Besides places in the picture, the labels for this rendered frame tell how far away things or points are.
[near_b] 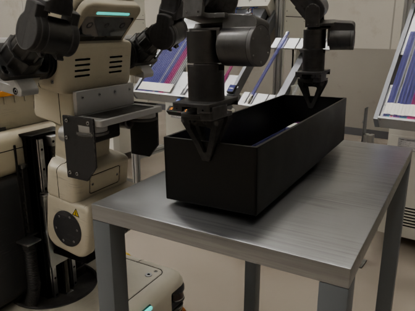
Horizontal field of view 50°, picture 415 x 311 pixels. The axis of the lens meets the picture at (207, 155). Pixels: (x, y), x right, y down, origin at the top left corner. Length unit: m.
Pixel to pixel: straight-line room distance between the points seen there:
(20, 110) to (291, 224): 0.96
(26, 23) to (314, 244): 0.68
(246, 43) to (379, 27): 4.29
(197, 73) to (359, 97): 4.33
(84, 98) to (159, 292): 0.71
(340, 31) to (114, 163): 0.70
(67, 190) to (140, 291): 0.46
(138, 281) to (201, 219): 0.87
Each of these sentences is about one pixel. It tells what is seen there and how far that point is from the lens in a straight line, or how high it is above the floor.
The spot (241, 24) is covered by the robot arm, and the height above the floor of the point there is 1.10.
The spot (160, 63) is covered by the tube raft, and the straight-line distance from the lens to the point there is 2.86.
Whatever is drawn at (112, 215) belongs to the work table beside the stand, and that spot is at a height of 0.79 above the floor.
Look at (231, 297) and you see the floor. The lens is 2.00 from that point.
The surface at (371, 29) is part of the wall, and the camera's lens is 4.91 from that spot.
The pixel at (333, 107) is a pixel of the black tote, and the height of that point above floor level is 0.92.
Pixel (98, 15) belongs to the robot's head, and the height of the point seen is 1.13.
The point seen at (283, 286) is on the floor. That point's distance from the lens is 2.09.
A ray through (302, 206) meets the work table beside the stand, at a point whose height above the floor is 0.80.
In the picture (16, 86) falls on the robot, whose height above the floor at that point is 0.98.
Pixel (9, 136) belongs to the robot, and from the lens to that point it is 1.39.
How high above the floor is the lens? 1.10
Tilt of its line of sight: 16 degrees down
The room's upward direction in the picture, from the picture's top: straight up
